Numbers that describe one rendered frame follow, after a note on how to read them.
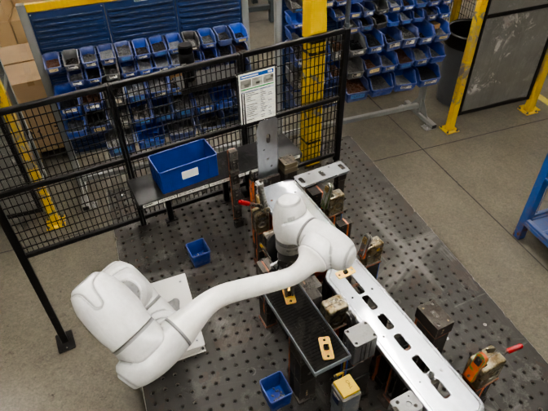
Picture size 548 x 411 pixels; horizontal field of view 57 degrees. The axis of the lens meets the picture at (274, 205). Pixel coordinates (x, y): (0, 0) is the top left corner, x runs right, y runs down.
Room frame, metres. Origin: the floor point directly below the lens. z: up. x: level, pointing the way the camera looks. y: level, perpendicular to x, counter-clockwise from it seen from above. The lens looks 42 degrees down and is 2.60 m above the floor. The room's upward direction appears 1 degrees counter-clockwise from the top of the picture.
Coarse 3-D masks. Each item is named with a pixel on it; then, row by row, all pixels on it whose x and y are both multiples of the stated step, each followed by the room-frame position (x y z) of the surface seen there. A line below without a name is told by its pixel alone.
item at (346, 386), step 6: (342, 378) 0.80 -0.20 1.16; (348, 378) 0.80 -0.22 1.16; (336, 384) 0.79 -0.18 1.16; (342, 384) 0.79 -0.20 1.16; (348, 384) 0.79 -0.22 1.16; (354, 384) 0.78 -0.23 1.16; (342, 390) 0.77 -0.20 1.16; (348, 390) 0.77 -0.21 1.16; (354, 390) 0.77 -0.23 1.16; (342, 396) 0.75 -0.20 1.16; (348, 396) 0.75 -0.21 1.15
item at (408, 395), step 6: (402, 396) 0.79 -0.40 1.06; (408, 396) 0.80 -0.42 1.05; (414, 396) 0.79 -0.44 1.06; (390, 402) 0.78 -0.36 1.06; (396, 402) 0.78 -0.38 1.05; (402, 402) 0.77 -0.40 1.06; (408, 402) 0.78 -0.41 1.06; (414, 402) 0.77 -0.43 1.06; (420, 402) 0.77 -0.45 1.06; (390, 408) 0.77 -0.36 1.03; (402, 408) 0.76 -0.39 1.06; (408, 408) 0.76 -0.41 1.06; (414, 408) 0.76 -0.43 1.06; (420, 408) 0.76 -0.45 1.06
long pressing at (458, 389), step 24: (288, 192) 1.89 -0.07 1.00; (360, 264) 1.42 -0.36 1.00; (336, 288) 1.29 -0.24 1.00; (360, 312) 1.17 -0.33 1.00; (384, 312) 1.17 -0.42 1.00; (408, 336) 1.06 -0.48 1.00; (408, 360) 0.96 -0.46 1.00; (432, 360) 0.96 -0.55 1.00; (408, 384) 0.87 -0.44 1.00; (456, 384) 0.86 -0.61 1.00; (432, 408) 0.78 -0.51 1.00; (456, 408) 0.78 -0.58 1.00; (480, 408) 0.78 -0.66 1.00
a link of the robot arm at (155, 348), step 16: (144, 336) 0.74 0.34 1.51; (160, 336) 0.75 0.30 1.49; (176, 336) 0.76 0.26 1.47; (128, 352) 0.71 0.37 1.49; (144, 352) 0.71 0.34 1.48; (160, 352) 0.72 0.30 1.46; (176, 352) 0.73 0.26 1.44; (128, 368) 0.68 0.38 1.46; (144, 368) 0.68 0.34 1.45; (160, 368) 0.69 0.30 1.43; (128, 384) 0.66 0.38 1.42; (144, 384) 0.66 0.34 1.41
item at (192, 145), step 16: (192, 144) 2.12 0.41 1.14; (208, 144) 2.09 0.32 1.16; (160, 160) 2.03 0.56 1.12; (176, 160) 2.07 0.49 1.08; (192, 160) 2.11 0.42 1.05; (208, 160) 1.99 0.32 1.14; (160, 176) 1.87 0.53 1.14; (176, 176) 1.91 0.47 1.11; (192, 176) 1.94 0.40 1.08; (208, 176) 1.98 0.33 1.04
